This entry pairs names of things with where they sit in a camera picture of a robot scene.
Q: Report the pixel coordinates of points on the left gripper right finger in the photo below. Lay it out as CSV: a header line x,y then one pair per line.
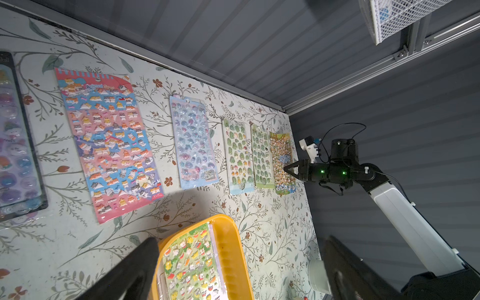
x,y
352,279

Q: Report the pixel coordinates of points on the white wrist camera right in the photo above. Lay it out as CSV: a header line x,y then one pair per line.
x,y
311,146

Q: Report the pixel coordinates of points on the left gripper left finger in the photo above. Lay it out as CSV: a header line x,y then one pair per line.
x,y
131,279

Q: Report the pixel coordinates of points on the yellow storage tray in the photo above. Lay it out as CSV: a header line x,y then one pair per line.
x,y
231,255

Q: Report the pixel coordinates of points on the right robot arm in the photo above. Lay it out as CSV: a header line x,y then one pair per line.
x,y
448,276

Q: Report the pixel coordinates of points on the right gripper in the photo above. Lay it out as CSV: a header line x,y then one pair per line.
x,y
334,172

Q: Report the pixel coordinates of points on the orange tiny animal sticker sheet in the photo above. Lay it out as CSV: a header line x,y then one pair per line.
x,y
282,156

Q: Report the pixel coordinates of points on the green yellow animal sticker sheet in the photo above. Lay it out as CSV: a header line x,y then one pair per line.
x,y
190,268

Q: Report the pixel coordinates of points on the green dinosaur sticker sheet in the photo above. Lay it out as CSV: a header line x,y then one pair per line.
x,y
239,159

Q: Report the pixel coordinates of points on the pale blue jewel sticker sheet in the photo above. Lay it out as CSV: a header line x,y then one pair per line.
x,y
194,149

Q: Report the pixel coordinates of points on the purple sticker sheet black border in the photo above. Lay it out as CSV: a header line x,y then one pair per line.
x,y
22,188

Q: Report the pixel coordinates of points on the white wire basket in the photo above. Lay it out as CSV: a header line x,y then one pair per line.
x,y
385,18

